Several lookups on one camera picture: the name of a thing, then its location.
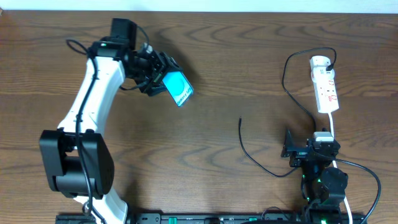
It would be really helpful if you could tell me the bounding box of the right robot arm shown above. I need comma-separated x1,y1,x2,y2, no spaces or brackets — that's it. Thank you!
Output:
280,130,348,223

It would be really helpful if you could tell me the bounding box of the white charger plug adapter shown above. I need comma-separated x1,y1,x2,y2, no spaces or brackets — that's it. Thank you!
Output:
310,55,331,75

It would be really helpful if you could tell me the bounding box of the white power strip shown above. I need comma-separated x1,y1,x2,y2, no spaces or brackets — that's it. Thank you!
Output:
311,66,339,114

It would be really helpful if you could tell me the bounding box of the black right camera cable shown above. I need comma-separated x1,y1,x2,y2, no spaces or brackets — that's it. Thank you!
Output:
310,146,382,224

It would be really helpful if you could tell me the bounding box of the white power strip cord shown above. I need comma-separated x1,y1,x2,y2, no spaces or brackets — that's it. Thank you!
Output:
327,112,354,224

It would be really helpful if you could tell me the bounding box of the turquoise screen smartphone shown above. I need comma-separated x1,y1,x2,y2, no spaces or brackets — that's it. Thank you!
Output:
162,72,194,107

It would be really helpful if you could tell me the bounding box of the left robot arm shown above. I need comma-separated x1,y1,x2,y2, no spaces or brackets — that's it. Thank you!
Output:
39,18,193,223

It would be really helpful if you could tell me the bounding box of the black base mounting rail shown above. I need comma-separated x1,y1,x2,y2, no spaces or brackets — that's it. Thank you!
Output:
55,212,349,224

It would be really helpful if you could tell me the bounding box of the black charging cable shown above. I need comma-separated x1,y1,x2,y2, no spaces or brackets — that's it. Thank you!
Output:
238,47,337,179

